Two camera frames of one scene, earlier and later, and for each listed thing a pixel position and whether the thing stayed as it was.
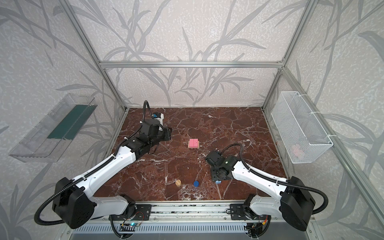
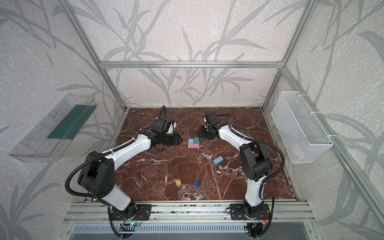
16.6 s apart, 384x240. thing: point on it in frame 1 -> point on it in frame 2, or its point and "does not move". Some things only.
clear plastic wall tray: [48, 140] does not move
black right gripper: [212, 159] -> [207, 131]
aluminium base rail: [193, 211] does not move
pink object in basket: [297, 151] does not move
